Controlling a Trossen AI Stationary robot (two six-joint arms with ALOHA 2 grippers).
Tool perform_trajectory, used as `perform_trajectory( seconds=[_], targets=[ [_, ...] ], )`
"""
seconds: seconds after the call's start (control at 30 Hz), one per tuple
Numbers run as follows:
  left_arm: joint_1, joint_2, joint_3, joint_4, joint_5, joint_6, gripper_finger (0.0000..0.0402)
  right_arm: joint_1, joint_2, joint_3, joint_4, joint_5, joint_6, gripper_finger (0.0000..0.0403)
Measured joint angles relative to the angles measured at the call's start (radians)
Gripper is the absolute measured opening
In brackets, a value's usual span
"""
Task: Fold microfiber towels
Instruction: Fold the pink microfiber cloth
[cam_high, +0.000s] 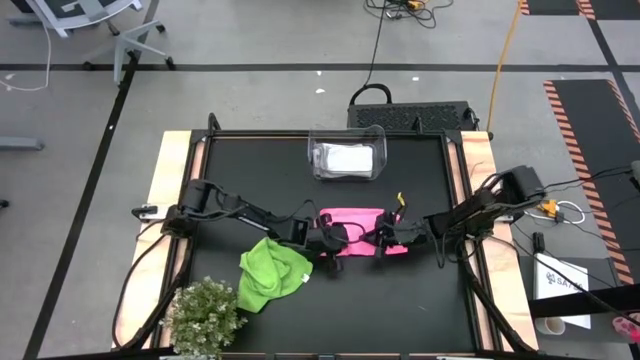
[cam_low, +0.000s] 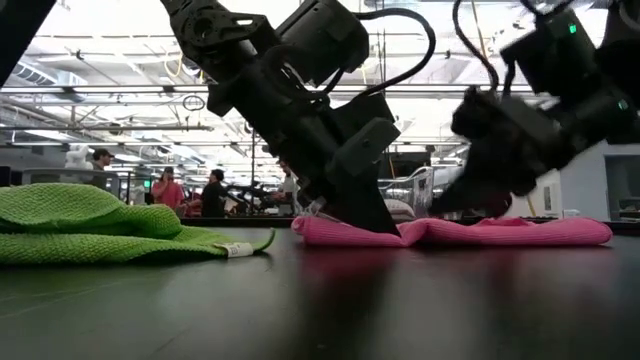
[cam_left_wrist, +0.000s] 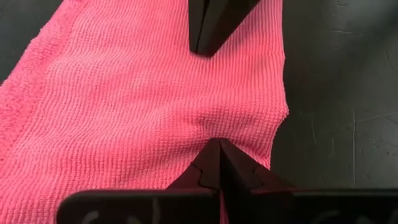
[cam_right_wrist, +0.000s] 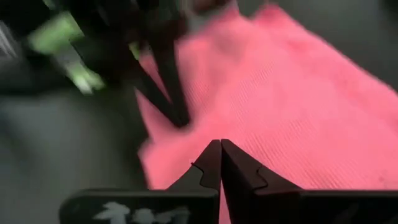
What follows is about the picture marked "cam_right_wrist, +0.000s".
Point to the green microfiber towel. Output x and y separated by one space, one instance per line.
56 31

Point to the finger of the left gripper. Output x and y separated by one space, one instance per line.
174 81
158 95

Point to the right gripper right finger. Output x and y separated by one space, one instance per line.
311 208

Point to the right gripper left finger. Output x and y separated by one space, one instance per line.
140 205

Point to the pink microfiber towel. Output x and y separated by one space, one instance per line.
280 109

